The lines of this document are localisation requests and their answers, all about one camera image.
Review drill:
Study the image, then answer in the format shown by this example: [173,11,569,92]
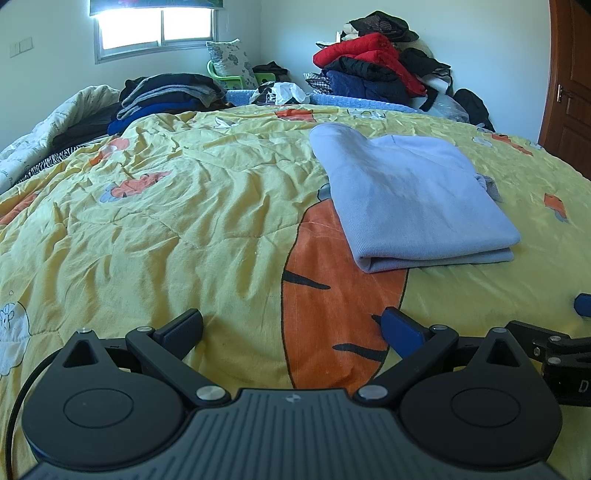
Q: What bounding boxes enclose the window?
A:
[95,7,218,64]

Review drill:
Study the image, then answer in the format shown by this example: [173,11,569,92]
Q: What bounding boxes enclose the wooden door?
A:
[538,0,591,178]

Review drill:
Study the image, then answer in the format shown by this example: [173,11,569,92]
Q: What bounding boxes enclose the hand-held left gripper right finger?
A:
[353,307,532,408]

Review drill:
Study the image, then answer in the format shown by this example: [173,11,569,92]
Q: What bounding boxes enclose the white quilt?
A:
[0,84,123,195]

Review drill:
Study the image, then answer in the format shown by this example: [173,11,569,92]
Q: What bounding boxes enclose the stack of folded dark clothes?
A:
[108,73,227,134]

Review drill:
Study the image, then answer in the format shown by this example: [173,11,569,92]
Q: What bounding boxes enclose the black cable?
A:
[4,351,63,480]

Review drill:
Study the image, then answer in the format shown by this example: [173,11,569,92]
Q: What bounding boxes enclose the small black garment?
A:
[252,61,289,77]

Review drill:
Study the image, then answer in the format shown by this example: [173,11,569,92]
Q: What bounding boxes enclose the yellow printed quilt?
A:
[0,104,591,462]

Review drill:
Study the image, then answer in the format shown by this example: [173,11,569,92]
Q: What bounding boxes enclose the grey patterned pillow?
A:
[206,39,257,90]

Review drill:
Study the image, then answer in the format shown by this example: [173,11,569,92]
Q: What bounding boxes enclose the pile of red and dark clothes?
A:
[313,32,426,97]

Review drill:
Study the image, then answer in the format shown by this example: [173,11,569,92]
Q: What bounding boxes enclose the blue blanket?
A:
[224,88,430,114]

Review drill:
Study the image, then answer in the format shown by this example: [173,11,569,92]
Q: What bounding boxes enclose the black and grey clothes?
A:
[399,46,453,112]

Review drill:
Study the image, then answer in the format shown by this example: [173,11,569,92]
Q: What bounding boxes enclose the clear plastic bag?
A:
[420,90,469,123]

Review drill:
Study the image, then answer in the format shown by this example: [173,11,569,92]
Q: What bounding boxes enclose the black patterned garment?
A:
[348,10,420,43]

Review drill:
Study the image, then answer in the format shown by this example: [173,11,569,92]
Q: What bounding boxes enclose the black and white plastic bag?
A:
[249,80,311,106]

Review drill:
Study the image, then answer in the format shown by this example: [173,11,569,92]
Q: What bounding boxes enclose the lavender knit sweater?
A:
[308,122,522,274]

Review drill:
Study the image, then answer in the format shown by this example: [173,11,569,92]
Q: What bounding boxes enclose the checked cloth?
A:
[304,71,333,95]

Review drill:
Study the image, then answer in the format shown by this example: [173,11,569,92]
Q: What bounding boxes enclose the dark cloth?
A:
[50,102,123,151]

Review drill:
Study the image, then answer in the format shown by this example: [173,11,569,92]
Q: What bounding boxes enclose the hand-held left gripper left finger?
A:
[61,308,232,408]

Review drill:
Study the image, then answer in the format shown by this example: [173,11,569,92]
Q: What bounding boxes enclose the navy jacket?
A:
[321,58,411,101]

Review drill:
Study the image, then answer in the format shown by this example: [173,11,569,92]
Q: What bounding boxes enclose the green plastic chair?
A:
[206,60,278,93]

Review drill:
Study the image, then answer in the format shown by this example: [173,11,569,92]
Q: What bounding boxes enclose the zebra striped cloth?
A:
[11,147,90,188]

